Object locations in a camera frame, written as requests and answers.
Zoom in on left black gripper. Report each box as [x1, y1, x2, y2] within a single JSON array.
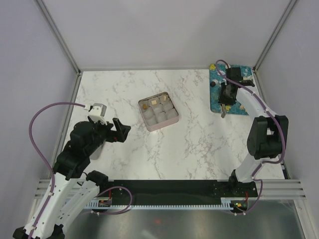
[[86, 117, 131, 155]]

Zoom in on pink chocolate tin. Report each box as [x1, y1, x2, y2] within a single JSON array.
[[138, 92, 179, 132]]

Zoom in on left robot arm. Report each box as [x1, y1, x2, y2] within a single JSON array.
[[13, 118, 131, 239]]

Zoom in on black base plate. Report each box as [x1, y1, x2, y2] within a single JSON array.
[[106, 180, 258, 205]]

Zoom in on blue floral tray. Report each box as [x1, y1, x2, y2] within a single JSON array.
[[209, 64, 255, 116]]

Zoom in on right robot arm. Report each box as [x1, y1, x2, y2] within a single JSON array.
[[216, 66, 289, 197]]

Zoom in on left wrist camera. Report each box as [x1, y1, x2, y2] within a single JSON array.
[[88, 103, 107, 125]]

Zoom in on white cable duct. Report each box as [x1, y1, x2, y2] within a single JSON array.
[[84, 199, 234, 210]]

